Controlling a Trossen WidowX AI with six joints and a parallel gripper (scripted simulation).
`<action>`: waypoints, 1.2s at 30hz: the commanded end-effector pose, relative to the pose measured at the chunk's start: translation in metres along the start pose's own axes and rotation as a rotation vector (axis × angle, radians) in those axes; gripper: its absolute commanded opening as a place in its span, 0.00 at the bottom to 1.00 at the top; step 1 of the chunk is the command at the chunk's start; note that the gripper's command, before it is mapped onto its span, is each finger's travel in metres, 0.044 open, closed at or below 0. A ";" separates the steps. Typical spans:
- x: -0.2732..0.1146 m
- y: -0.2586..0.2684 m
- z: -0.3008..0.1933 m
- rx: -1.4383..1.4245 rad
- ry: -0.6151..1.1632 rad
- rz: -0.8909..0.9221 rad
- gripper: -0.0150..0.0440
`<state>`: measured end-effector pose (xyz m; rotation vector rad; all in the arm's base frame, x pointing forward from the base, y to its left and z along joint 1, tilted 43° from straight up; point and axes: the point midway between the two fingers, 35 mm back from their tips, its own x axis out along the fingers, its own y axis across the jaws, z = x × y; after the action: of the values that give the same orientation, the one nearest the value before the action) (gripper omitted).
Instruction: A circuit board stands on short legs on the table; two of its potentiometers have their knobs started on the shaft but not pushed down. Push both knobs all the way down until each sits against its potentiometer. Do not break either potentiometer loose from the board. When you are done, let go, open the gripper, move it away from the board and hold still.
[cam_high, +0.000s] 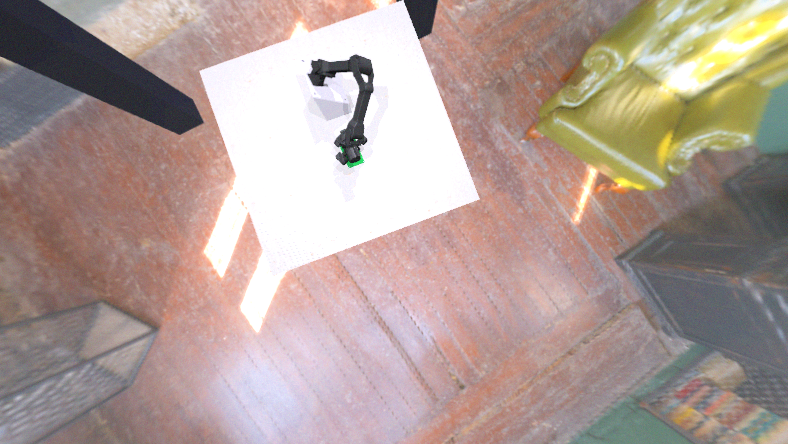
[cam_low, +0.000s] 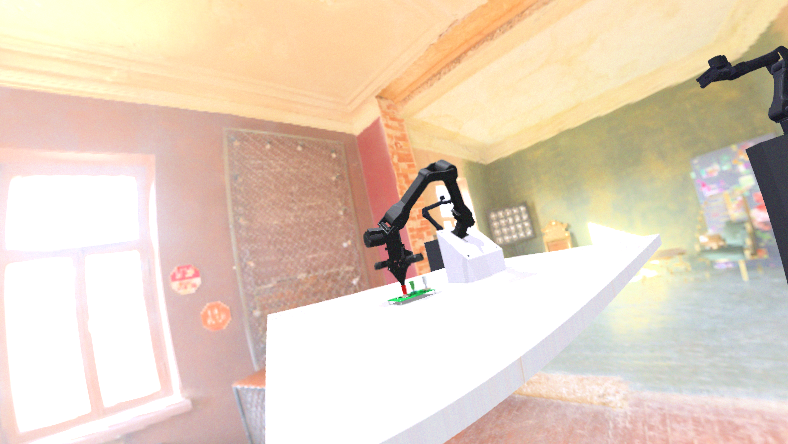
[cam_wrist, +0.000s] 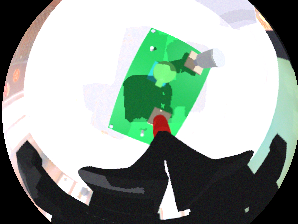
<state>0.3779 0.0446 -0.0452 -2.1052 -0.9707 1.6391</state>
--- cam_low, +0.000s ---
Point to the green circuit board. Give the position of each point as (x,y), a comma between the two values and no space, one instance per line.
(411,294)

